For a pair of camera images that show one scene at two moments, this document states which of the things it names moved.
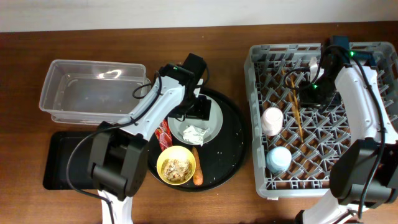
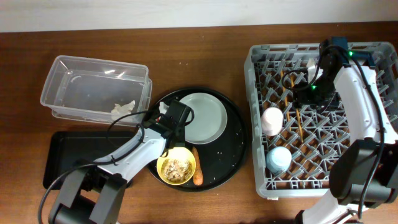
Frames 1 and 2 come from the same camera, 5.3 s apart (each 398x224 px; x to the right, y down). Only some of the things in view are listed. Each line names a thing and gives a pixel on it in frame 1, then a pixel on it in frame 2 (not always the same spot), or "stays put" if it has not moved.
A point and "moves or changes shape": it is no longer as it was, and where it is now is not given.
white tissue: [194, 134] → [119, 111]
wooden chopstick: [296, 108] stays put
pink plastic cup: [272, 121] stays put
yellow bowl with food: [176, 165] stays put
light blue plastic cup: [278, 159] stays put
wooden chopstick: [288, 94] moves or changes shape
